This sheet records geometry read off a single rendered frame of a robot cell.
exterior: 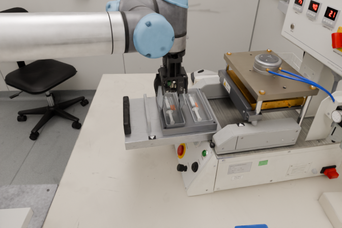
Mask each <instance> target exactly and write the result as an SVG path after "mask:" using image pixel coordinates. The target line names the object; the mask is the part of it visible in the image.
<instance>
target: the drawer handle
mask: <svg viewBox="0 0 342 228"><path fill-rule="evenodd" d="M129 106H130V103H129V97H128V96H124V97H123V126H124V134H131V127H130V107H129Z"/></svg>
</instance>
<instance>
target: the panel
mask: <svg viewBox="0 0 342 228"><path fill-rule="evenodd" d="M179 145H183V146H184V152H183V154H182V156H179V155H178V153H177V149H178V146H179ZM175 149H176V153H177V158H178V162H179V164H183V165H184V166H187V171H186V172H184V171H183V172H181V174H182V178H183V182H184V186H185V190H186V191H187V190H188V188H189V187H190V185H191V184H192V183H193V181H194V180H195V179H196V177H197V176H198V175H199V173H200V172H201V171H202V169H203V168H204V167H205V165H206V164H207V162H208V161H209V160H210V158H211V157H212V156H213V154H214V152H213V150H212V148H210V142H209V140H204V141H203V142H202V145H201V146H200V147H196V146H195V145H194V143H193V142H187V143H182V144H175ZM203 150H206V155H205V157H203V156H202V151H203ZM194 162H195V163H197V169H196V171H192V169H191V166H192V164H193V163H194Z"/></svg>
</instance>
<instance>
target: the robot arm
mask: <svg viewBox="0 0 342 228"><path fill-rule="evenodd" d="M188 8H189V6H188V0H117V1H109V2H108V3H107V4H106V11H105V12H35V13H0V63H4V62H18V61H31V60H45V59H59V58H72V57H80V56H94V55H107V54H120V53H134V52H139V53H140V54H141V55H143V56H145V57H147V58H150V59H157V58H160V57H163V58H162V63H163V65H162V66H160V68H159V69H158V72H159V73H158V74H156V77H155V79H154V90H155V94H156V98H157V103H158V106H159V108H160V109H161V110H163V101H164V94H165V93H168V92H171V93H174V92H177V94H178V98H179V100H178V102H179V106H180V108H182V106H183V105H184V104H185V105H186V100H185V98H186V93H187V91H188V76H187V73H186V71H185V69H184V67H182V66H181V63H182V61H183V58H182V57H183V56H184V55H185V48H186V39H189V36H187V15H188Z"/></svg>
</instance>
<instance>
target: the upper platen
mask: <svg viewBox="0 0 342 228"><path fill-rule="evenodd" d="M226 72H227V74H228V75H229V77H230V78H231V79H232V81H233V82H234V84H235V85H236V86H237V88H238V89H239V91H240V92H241V93H242V95H243V96H244V97H245V99H246V100H247V102H248V103H249V104H250V106H251V107H252V109H251V111H254V110H255V105H256V102H257V101H256V100H255V98H254V97H253V96H252V94H251V93H250V92H249V90H248V89H247V88H246V86H245V85H244V84H243V83H242V81H241V80H240V79H239V77H238V76H237V75H236V74H235V72H234V71H233V70H227V71H226ZM304 99H305V98H304V97H296V98H286V99H276V100H266V101H263V103H262V107H261V111H260V112H261V113H267V112H276V111H285V110H295V109H301V107H302V106H301V105H303V102H304Z"/></svg>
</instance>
